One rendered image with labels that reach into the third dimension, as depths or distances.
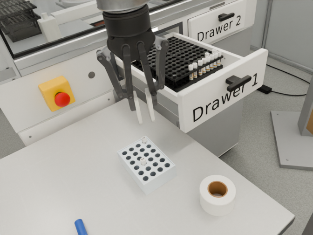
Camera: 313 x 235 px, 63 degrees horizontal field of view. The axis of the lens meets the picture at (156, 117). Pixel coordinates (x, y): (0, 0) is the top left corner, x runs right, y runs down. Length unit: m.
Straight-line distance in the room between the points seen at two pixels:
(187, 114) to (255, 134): 1.29
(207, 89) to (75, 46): 0.38
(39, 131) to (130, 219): 0.41
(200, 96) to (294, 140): 1.27
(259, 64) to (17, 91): 0.63
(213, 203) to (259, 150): 1.24
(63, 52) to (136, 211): 0.45
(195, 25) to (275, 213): 0.66
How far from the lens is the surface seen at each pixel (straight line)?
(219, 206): 0.51
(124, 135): 0.72
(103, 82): 0.82
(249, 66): 0.69
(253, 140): 1.79
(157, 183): 0.57
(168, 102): 0.63
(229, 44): 1.16
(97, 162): 0.67
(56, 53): 0.74
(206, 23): 1.00
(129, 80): 0.48
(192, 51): 0.78
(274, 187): 1.57
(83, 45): 0.77
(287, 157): 1.69
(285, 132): 1.84
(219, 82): 0.61
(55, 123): 0.82
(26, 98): 0.77
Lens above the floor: 1.23
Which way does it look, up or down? 39 degrees down
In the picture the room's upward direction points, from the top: 9 degrees counter-clockwise
